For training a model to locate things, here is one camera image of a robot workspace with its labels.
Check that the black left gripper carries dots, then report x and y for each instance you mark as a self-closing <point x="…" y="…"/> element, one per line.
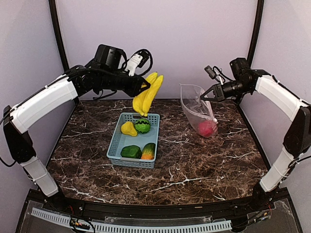
<point x="135" y="89"/>

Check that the black frame post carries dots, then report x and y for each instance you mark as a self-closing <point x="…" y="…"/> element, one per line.
<point x="58" y="35"/>
<point x="255" y="32"/>

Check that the green toy bell pepper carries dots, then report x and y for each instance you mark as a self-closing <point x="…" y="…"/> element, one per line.
<point x="131" y="151"/>

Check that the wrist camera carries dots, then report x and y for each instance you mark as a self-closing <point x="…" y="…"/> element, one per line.
<point x="108" y="57"/>
<point x="238" y="65"/>

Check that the yellow toy banana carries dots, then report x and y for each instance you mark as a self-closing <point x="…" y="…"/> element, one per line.
<point x="150" y="95"/>
<point x="137" y="102"/>

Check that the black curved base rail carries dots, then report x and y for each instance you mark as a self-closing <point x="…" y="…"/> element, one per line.
<point x="238" y="210"/>

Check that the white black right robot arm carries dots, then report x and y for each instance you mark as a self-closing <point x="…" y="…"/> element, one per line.
<point x="297" y="140"/>

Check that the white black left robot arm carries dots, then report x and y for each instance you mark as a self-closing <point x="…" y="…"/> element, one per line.
<point x="77" y="81"/>

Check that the green toy watermelon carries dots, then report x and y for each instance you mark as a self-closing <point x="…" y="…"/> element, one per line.
<point x="142" y="126"/>

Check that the black left frame post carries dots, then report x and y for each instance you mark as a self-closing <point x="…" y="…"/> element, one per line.
<point x="58" y="35"/>

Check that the yellow toy lemon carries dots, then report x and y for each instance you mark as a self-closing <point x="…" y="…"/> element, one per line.
<point x="128" y="128"/>

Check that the clear zip top bag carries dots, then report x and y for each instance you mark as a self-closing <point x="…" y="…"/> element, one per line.
<point x="195" y="109"/>

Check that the black right frame post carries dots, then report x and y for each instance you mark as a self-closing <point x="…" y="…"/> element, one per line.
<point x="255" y="32"/>

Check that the green orange toy mango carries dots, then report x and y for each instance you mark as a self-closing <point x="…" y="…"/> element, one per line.
<point x="148" y="152"/>

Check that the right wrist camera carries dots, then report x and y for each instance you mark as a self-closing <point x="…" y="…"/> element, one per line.
<point x="238" y="65"/>

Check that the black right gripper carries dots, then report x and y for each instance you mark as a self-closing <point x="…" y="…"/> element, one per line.
<point x="219" y="93"/>

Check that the white slotted cable duct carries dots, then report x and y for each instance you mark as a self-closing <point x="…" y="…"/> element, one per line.
<point x="135" y="225"/>

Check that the red toy apple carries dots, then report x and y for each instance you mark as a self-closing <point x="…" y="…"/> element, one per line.
<point x="207" y="128"/>

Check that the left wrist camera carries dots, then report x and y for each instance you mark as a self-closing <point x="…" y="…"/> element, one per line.
<point x="108" y="57"/>

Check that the light blue plastic basket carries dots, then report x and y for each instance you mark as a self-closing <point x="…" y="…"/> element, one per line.
<point x="119" y="141"/>

